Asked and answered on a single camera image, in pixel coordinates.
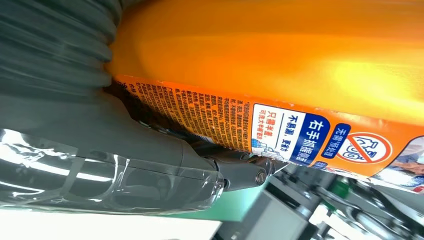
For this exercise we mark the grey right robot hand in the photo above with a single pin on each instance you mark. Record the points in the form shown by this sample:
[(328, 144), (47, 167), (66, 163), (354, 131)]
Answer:
[(99, 159)]

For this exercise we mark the ribbed grey right arm sleeve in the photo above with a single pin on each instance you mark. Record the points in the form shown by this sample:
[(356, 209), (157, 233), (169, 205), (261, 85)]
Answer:
[(53, 46)]

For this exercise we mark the green plastic crate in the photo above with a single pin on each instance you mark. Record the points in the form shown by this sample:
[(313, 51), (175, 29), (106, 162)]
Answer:
[(339, 189)]

